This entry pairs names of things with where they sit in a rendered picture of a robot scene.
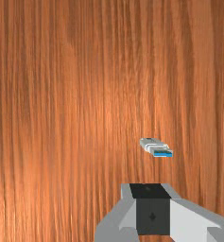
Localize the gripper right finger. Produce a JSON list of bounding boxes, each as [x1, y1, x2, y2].
[[152, 182, 224, 242]]

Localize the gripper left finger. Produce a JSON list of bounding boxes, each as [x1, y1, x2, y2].
[[94, 182, 154, 242]]

